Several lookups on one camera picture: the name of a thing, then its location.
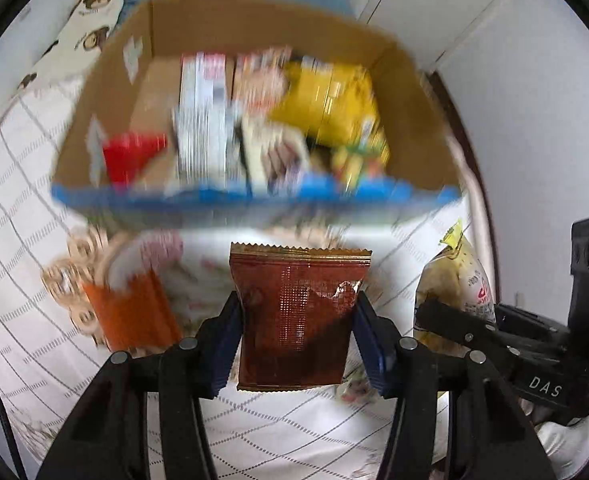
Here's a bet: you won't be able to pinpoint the orange snack packet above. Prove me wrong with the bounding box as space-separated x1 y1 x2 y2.
82 267 185 353

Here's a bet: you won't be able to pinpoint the dark red snack packet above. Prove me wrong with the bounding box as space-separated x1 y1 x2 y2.
228 241 373 393

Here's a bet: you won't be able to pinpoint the pink white snack packet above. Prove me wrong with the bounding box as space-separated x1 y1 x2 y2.
107 232 185 291

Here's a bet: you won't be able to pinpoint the green candy packet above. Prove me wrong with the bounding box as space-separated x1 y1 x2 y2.
332 120 390 186

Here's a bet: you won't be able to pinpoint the grey white snack packet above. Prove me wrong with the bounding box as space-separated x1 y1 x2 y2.
174 52 230 183

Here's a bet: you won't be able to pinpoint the small red snack packet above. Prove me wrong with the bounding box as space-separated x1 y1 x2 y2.
102 131 169 186

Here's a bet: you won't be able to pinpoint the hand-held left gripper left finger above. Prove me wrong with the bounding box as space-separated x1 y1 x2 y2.
35 291 245 480

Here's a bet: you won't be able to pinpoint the red cartoon snack packet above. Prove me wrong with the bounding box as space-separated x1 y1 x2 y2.
234 47 295 111

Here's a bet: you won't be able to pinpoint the person's right forearm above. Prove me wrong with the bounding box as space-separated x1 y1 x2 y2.
537 417 589 480

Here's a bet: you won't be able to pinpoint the bear print pillow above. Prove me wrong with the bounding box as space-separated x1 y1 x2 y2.
12 0 125 93

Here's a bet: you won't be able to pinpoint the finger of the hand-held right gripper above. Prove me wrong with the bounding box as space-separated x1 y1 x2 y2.
495 304 570 336
417 300 521 367

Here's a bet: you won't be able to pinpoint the cardboard box blue print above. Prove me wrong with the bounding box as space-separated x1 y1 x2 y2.
50 0 463 226

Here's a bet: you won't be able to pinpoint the white chocolate wafer packet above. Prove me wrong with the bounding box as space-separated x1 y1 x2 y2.
239 117 310 193

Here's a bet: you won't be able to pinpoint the white door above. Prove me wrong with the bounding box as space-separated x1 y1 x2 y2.
355 0 530 71

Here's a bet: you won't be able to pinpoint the clear yellow-edged snack packet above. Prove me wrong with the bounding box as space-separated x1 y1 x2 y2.
413 220 498 356

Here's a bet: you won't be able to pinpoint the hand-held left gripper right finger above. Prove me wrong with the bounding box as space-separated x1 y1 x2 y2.
353 291 543 480

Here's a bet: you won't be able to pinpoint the large yellow snack packet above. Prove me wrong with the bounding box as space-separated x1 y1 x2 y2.
269 57 378 146

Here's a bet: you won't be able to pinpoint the white floral checked blanket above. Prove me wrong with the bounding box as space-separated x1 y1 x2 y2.
0 72 500 480

